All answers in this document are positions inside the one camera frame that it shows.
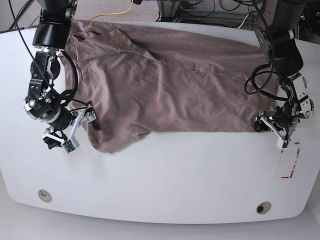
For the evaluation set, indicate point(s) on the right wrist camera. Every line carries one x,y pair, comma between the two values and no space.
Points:
69,142

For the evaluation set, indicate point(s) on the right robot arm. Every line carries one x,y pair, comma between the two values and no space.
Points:
50,38

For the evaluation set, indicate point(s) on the right table grommet hole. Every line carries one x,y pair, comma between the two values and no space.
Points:
263,208

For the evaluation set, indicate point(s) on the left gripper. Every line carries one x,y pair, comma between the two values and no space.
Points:
284,119

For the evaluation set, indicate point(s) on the pink t-shirt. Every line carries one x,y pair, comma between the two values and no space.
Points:
144,79

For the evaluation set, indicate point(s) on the table grommet hole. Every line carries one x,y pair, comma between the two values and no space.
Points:
263,208
45,196

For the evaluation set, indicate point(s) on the left table grommet hole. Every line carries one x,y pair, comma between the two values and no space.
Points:
45,196

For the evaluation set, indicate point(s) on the aluminium frame base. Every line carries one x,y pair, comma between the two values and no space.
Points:
222,13

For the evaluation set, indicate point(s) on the red tape rectangle marking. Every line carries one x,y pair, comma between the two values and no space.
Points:
288,160

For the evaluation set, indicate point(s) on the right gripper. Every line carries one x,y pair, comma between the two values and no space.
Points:
61,118

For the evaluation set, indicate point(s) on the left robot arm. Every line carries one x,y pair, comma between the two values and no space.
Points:
276,36

